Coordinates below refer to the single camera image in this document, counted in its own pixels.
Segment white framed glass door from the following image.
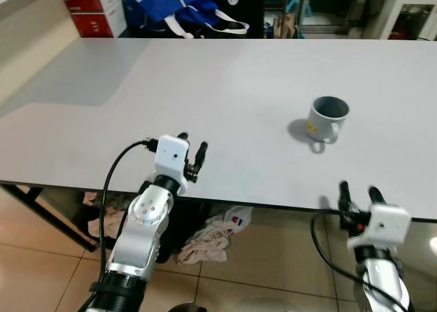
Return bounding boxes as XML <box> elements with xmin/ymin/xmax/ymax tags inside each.
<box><xmin>380</xmin><ymin>0</ymin><xmax>437</xmax><ymax>42</ymax></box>

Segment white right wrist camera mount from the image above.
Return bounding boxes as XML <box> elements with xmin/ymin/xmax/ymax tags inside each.
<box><xmin>348</xmin><ymin>203</ymin><xmax>413</xmax><ymax>258</ymax></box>

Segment crumpled pale cloth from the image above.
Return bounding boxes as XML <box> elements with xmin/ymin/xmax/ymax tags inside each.
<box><xmin>83</xmin><ymin>192</ymin><xmax>141</xmax><ymax>239</ymax></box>

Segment crumpled pink white cloth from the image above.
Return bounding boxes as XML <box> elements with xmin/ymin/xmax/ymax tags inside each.
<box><xmin>178</xmin><ymin>205</ymin><xmax>253</xmax><ymax>266</ymax></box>

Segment red drawer cabinet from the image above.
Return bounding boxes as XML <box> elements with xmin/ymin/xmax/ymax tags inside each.
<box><xmin>60</xmin><ymin>0</ymin><xmax>114</xmax><ymax>39</ymax></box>

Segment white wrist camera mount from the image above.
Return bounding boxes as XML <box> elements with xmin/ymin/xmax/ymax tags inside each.
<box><xmin>348</xmin><ymin>203</ymin><xmax>413</xmax><ymax>258</ymax></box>
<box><xmin>154</xmin><ymin>136</ymin><xmax>191</xmax><ymax>194</ymax></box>

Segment black table leg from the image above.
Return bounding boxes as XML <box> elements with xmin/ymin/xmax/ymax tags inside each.
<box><xmin>0</xmin><ymin>183</ymin><xmax>98</xmax><ymax>253</ymax></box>

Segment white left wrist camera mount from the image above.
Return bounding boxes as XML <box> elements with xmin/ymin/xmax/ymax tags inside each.
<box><xmin>154</xmin><ymin>136</ymin><xmax>191</xmax><ymax>194</ymax></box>

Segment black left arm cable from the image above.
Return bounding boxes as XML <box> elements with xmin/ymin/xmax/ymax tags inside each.
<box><xmin>100</xmin><ymin>139</ymin><xmax>160</xmax><ymax>289</ymax></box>

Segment brown paper bag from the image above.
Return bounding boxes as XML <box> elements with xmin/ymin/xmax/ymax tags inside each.
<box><xmin>272</xmin><ymin>10</ymin><xmax>302</xmax><ymax>40</ymax></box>

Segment blue bag white handles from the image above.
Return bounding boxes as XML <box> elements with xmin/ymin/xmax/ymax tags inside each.
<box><xmin>123</xmin><ymin>0</ymin><xmax>251</xmax><ymax>39</ymax></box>

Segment grey ceramic mug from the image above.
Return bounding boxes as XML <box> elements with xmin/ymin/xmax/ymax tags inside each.
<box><xmin>306</xmin><ymin>96</ymin><xmax>350</xmax><ymax>154</ymax></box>

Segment black bin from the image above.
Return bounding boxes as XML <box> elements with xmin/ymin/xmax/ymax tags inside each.
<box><xmin>156</xmin><ymin>196</ymin><xmax>212</xmax><ymax>264</ymax></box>

